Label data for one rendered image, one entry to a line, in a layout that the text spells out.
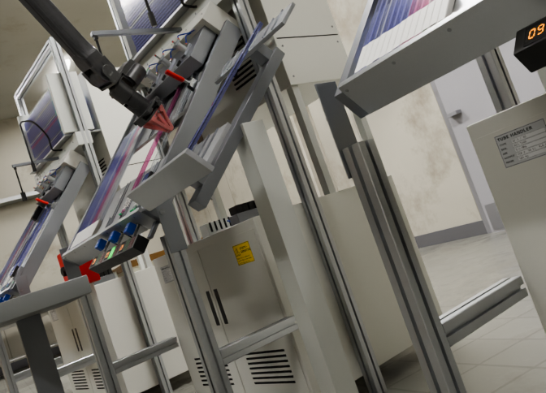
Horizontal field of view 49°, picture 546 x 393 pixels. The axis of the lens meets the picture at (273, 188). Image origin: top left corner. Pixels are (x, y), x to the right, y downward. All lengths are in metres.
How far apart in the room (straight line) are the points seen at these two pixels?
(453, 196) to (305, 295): 4.24
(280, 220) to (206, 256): 0.66
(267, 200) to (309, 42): 0.90
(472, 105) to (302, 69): 3.15
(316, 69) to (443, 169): 3.54
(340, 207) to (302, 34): 0.62
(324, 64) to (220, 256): 0.76
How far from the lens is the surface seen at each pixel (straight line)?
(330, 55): 2.18
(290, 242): 1.36
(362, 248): 1.99
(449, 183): 5.52
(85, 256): 2.09
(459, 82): 5.14
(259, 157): 1.37
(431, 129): 5.52
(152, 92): 2.10
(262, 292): 1.80
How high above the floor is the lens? 0.53
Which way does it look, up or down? 5 degrees up
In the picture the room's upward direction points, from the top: 19 degrees counter-clockwise
